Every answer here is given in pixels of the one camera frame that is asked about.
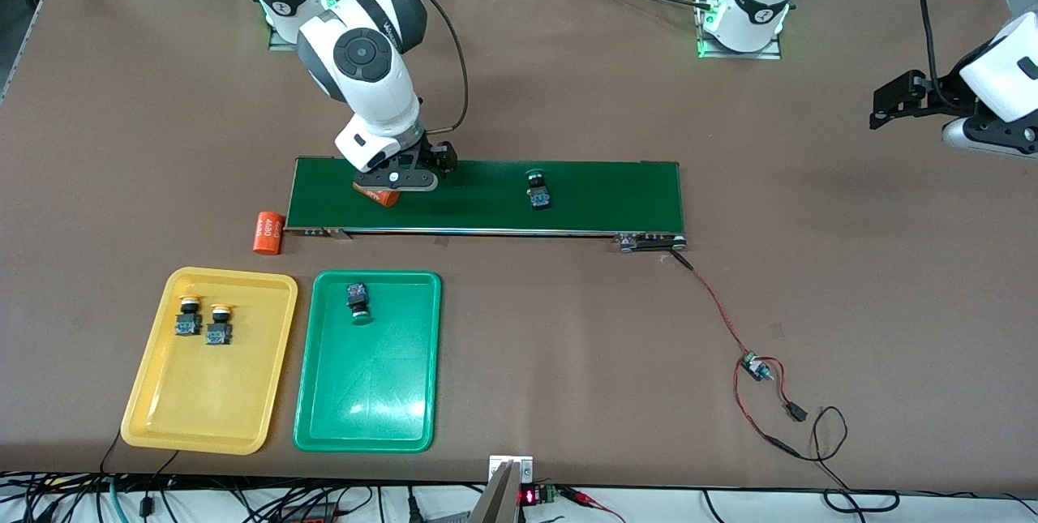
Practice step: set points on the orange 4680 cylinder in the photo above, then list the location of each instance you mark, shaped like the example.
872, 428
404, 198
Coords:
268, 233
381, 198

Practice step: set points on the yellow plastic tray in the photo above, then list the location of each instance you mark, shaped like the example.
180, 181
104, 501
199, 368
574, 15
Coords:
211, 393

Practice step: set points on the red black power lead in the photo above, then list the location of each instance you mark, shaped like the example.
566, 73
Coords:
782, 446

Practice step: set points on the yellow cap push button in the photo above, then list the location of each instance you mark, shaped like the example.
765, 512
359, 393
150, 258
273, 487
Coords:
219, 331
189, 322

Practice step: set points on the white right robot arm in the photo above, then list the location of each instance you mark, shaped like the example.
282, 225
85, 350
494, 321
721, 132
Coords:
369, 77

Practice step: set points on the small green circuit board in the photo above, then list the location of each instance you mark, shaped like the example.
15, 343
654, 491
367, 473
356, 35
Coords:
754, 366

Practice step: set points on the red digit display module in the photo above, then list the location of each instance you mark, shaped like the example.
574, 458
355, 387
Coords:
529, 496

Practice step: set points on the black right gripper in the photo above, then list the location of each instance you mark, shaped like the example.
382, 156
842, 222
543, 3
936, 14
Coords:
439, 156

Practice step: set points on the green plastic tray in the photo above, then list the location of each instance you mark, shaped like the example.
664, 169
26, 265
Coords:
369, 377

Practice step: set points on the green conveyor belt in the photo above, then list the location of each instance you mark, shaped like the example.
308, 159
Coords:
486, 207

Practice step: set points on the red clip lead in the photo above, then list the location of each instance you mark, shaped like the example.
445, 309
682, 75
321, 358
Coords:
588, 497

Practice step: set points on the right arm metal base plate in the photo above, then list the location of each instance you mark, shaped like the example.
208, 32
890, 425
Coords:
280, 43

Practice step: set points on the green cap push button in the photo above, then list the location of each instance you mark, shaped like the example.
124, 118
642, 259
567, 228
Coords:
357, 296
539, 197

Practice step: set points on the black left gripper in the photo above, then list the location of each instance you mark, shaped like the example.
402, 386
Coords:
941, 95

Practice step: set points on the grey metal camera stand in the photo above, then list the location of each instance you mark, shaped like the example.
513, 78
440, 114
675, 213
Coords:
503, 499

